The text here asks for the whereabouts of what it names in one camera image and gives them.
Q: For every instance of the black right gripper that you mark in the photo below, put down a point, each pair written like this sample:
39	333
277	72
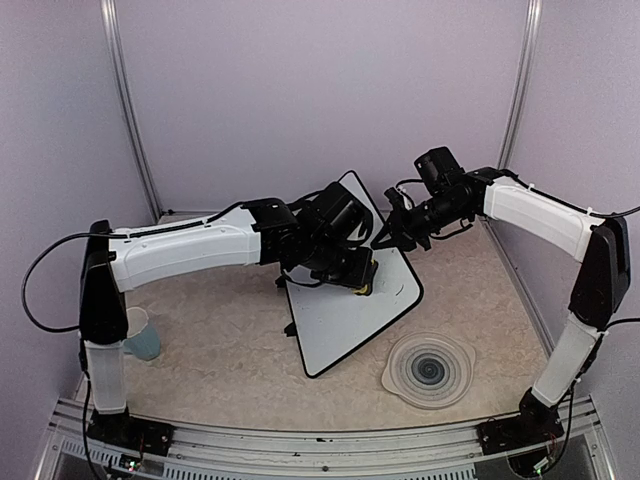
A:
397	222

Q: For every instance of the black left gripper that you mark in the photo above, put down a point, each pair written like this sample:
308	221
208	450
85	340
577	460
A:
363	274

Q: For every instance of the white whiteboard black frame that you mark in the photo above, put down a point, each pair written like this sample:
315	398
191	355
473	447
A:
331	322

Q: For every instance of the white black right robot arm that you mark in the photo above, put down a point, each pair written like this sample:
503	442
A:
599	242

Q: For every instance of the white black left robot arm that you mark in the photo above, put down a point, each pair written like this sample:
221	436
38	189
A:
259	232

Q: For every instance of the grey spiral pattern plate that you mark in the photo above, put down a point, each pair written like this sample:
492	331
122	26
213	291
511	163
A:
429	371

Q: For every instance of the light blue mug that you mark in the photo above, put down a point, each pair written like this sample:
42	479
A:
142	339

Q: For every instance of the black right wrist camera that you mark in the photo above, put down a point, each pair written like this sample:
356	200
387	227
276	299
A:
437	165

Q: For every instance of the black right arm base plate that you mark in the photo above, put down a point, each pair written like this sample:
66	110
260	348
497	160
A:
502	435

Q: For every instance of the front aluminium rail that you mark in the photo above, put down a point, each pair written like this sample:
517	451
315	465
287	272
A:
185	450

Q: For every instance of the right aluminium frame post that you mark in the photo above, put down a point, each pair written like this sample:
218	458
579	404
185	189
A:
525	65

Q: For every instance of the aluminium frame post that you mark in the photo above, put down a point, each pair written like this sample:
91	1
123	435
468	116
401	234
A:
525	65
116	52

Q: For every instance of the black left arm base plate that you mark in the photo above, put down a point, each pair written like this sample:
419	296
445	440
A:
136	434

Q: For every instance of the left aluminium frame post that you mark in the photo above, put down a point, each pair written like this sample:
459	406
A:
116	52

